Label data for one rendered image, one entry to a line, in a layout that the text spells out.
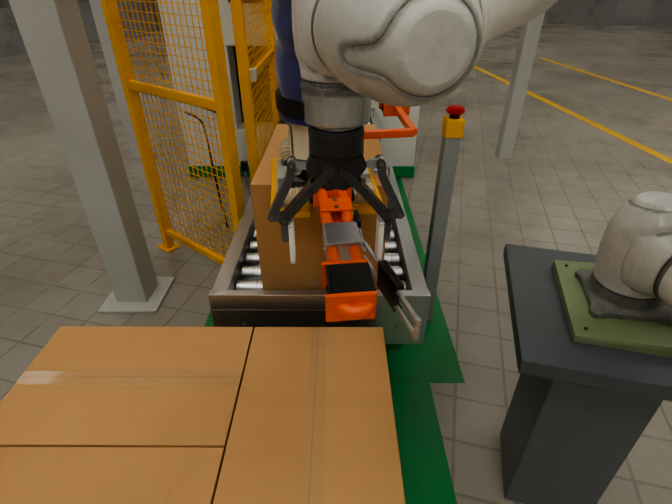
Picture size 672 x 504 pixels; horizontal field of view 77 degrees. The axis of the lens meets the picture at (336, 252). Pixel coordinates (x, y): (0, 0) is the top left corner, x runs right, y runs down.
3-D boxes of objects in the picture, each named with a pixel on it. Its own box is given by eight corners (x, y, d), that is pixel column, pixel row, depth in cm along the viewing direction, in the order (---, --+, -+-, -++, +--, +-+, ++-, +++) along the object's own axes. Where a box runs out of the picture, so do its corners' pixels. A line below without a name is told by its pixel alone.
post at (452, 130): (416, 312, 218) (443, 115, 164) (430, 312, 218) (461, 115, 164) (418, 321, 213) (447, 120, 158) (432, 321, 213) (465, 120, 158)
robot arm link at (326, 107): (300, 71, 57) (302, 116, 60) (299, 85, 49) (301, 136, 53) (368, 70, 57) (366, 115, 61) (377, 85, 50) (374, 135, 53)
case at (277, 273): (283, 211, 194) (277, 123, 172) (371, 212, 193) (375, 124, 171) (262, 294, 143) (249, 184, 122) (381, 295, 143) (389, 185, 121)
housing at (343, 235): (321, 243, 80) (320, 222, 77) (357, 240, 80) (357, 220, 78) (324, 265, 74) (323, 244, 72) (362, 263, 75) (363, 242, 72)
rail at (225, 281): (286, 131, 341) (284, 107, 330) (293, 132, 341) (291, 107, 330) (218, 336, 147) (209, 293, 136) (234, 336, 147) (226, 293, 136)
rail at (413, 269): (368, 132, 340) (369, 107, 330) (374, 132, 340) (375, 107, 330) (407, 336, 147) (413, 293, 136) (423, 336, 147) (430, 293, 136)
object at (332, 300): (321, 285, 69) (320, 261, 66) (366, 282, 70) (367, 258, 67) (326, 322, 63) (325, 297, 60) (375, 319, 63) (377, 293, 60)
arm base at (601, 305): (644, 268, 114) (651, 251, 111) (680, 326, 96) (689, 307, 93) (569, 263, 118) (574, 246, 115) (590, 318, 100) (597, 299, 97)
